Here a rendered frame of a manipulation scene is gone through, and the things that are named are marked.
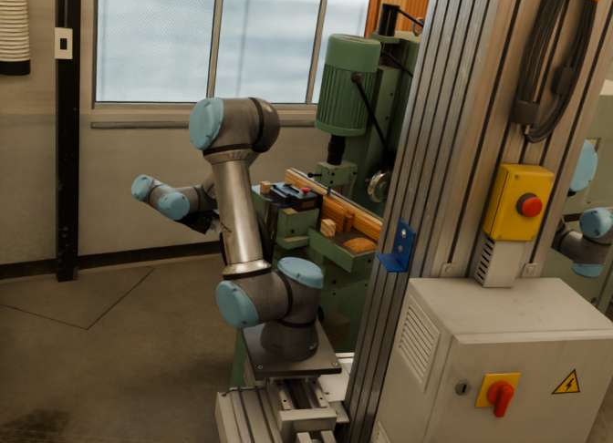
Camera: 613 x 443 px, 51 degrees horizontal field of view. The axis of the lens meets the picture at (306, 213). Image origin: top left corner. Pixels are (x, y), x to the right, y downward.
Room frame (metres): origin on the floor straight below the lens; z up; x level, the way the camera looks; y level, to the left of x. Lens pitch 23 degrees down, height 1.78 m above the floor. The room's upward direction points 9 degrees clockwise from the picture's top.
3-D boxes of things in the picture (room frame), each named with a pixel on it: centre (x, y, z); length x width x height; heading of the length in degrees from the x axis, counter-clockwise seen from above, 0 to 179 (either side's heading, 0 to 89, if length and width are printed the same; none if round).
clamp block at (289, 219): (2.01, 0.06, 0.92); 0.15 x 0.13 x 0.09; 42
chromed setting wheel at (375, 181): (2.16, -0.25, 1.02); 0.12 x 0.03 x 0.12; 132
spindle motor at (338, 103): (2.16, -0.07, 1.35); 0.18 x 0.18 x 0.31
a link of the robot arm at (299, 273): (1.41, 0.00, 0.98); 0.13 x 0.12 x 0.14; 131
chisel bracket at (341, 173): (2.17, -0.08, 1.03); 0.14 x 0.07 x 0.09; 132
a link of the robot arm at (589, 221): (1.60, -0.77, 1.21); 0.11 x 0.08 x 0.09; 123
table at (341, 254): (2.07, -0.01, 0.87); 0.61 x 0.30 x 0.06; 42
